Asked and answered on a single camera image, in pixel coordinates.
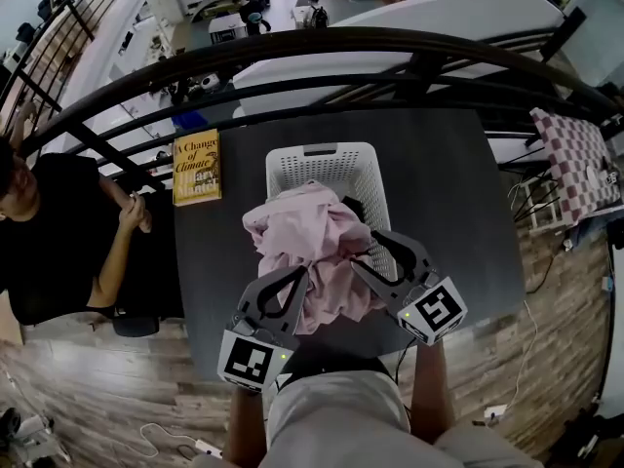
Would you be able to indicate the person's left forearm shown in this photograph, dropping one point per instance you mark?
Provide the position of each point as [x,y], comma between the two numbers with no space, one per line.
[246,427]

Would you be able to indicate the pink garment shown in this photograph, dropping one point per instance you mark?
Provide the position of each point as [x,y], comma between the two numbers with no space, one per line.
[302,232]

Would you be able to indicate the person's right forearm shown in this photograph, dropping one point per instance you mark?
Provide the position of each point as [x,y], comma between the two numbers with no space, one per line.
[431,393]

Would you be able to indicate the checkered tablecloth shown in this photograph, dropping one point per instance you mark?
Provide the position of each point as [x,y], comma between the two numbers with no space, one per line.
[570,164]

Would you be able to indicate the white power strip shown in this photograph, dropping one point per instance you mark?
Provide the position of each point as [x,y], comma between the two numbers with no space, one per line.
[208,448]
[495,411]

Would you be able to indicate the black office chair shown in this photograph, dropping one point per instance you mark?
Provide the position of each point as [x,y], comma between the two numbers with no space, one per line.
[136,325]

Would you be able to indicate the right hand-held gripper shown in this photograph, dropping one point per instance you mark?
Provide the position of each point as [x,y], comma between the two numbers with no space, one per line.
[436,312]

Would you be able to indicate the person's white shirt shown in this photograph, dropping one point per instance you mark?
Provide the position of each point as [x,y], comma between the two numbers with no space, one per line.
[336,422]

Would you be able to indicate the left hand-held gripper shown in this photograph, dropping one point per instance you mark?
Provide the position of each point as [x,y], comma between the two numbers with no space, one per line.
[246,361]

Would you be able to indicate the person's black shorts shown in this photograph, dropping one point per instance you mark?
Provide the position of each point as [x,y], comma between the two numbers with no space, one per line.
[336,361]

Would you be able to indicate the yellow book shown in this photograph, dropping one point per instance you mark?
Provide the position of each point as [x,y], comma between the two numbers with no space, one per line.
[197,168]

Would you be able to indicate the white plastic laundry basket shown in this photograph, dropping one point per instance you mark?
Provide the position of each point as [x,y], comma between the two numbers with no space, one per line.
[322,168]

